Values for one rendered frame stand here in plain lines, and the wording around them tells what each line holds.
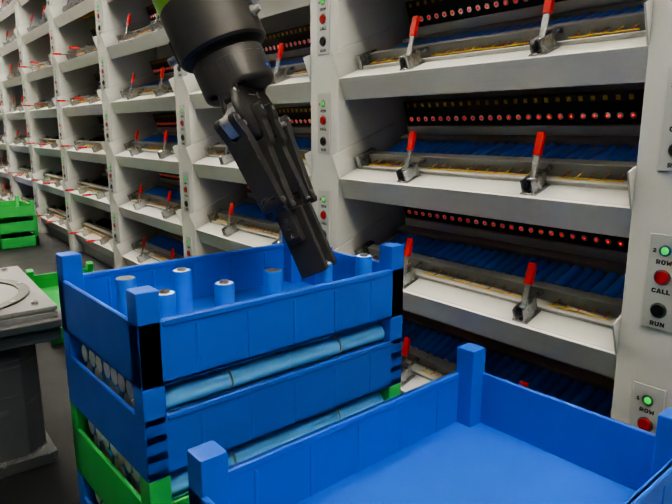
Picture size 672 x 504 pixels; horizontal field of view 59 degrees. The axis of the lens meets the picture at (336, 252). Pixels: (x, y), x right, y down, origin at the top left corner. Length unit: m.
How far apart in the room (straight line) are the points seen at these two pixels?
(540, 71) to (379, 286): 0.44
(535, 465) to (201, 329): 0.30
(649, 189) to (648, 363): 0.23
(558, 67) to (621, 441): 0.55
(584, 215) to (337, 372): 0.44
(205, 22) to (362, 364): 0.37
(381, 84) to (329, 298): 0.64
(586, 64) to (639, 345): 0.38
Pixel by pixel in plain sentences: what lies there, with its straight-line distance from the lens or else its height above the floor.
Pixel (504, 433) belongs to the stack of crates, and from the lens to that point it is 0.60.
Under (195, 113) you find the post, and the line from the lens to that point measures 1.84.
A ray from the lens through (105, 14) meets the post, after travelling 2.52.
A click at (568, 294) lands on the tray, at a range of 0.99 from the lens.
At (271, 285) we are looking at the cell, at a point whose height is 0.46.
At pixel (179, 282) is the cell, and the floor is 0.46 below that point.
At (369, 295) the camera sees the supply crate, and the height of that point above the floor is 0.43.
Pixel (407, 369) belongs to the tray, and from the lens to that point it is 1.20.
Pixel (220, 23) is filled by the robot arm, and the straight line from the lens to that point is 0.60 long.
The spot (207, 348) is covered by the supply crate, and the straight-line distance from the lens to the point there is 0.51.
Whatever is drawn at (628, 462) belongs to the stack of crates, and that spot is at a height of 0.34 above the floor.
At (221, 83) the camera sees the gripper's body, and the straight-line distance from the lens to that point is 0.60.
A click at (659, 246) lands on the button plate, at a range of 0.84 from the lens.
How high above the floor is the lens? 0.60
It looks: 12 degrees down
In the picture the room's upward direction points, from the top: straight up
